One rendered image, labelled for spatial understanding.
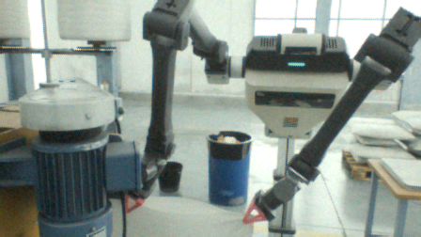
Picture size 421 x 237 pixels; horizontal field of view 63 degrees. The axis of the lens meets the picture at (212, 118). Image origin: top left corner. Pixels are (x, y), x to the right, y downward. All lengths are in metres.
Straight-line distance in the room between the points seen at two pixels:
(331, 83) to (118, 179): 0.87
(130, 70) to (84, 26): 8.95
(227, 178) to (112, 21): 2.64
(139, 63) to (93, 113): 8.96
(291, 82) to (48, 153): 0.89
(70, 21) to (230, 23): 8.30
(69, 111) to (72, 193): 0.17
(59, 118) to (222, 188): 2.78
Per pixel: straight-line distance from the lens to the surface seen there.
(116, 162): 0.75
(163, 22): 0.84
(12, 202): 0.88
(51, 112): 0.69
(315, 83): 1.33
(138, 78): 9.68
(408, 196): 2.20
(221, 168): 3.29
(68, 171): 0.74
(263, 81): 1.32
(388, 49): 0.86
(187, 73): 9.26
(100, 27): 0.81
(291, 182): 0.95
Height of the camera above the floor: 1.52
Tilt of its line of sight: 12 degrees down
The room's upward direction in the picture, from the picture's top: 1 degrees clockwise
